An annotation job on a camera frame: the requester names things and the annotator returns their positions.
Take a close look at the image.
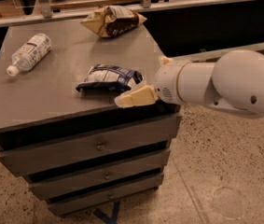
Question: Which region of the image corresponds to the clear plastic water bottle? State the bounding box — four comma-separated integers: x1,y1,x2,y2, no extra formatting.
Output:
7,34,51,77

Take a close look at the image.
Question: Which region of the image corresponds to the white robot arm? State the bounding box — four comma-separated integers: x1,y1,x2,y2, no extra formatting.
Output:
115,49,264,118

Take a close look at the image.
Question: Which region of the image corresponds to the blue chip bag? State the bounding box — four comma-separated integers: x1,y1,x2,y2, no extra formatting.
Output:
76,64,144,92

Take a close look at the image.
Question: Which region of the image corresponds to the grey metal railing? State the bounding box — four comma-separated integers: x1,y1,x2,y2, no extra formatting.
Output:
0,0,264,63

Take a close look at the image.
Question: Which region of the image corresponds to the grey drawer cabinet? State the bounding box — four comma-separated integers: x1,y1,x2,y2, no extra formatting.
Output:
0,20,179,205

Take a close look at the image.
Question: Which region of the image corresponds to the bottom grey drawer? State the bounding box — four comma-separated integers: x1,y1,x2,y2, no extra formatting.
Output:
48,173,163,216

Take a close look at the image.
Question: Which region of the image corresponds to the brown chip bag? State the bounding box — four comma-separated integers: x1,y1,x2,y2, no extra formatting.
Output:
81,6,146,38

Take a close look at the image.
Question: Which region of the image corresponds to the middle grey drawer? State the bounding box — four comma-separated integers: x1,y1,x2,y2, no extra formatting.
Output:
29,148,170,200

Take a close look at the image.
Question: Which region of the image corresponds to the top grey drawer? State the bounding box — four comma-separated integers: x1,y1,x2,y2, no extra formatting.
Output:
0,113,180,176

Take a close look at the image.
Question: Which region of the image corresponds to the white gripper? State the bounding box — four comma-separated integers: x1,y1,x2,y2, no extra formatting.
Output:
115,56,188,108

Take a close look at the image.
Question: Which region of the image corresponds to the grey drawer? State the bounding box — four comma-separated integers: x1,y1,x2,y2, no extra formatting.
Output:
0,113,180,176
48,173,163,216
29,148,170,200

